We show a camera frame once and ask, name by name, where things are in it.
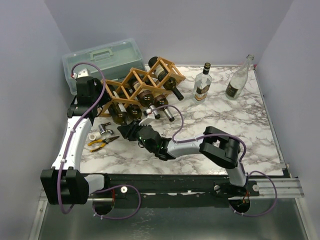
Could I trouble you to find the clear glass bottle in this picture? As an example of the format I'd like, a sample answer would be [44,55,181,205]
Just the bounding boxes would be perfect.
[225,54,254,100]

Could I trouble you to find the green plastic toolbox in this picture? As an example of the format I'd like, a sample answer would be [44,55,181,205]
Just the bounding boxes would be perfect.
[62,38,146,95]

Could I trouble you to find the wooden wine rack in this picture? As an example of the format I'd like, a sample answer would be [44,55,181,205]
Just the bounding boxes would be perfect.
[100,57,186,118]

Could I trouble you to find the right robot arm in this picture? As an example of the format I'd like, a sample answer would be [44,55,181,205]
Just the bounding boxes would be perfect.
[117,121,248,196]

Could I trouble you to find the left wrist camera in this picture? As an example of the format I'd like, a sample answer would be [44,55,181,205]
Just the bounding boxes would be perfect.
[71,68,91,80]

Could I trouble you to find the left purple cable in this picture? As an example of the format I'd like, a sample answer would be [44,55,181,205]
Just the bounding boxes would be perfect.
[57,62,142,221]

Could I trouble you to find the green wine bottle silver neck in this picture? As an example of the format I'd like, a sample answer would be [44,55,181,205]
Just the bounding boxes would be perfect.
[153,93,176,123]

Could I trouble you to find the yellow handled pliers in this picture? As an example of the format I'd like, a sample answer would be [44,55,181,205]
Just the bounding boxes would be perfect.
[87,136,119,153]

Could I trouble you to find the clear square liquor bottle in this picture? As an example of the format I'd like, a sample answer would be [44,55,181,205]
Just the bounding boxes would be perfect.
[192,62,213,104]

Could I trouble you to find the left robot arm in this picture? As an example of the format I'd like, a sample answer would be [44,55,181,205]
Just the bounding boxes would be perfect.
[40,76,111,205]

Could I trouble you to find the wine bottle in rack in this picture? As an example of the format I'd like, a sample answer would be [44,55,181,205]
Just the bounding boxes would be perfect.
[128,78,141,91]

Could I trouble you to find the right aluminium rail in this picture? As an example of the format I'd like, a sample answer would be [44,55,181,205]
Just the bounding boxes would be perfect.
[250,178,305,199]

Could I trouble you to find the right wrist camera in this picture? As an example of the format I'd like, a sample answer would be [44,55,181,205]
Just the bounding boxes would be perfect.
[138,108,156,126]

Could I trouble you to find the green wine bottle black neck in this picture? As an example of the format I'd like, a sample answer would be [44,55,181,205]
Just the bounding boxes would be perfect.
[137,89,161,120]

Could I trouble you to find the white plastic pipe fitting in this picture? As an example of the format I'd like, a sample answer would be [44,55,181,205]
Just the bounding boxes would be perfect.
[88,131,101,141]

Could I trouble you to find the purple cable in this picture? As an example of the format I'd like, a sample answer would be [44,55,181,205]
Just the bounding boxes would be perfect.
[149,104,278,218]
[57,62,142,221]

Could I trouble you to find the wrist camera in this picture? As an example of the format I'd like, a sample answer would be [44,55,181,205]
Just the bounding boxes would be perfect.
[138,108,156,126]
[71,68,91,80]

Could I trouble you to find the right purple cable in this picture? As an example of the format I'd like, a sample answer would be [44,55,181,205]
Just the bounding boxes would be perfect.
[149,104,278,218]

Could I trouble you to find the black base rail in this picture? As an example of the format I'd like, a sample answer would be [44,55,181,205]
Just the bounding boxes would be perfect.
[82,173,261,210]

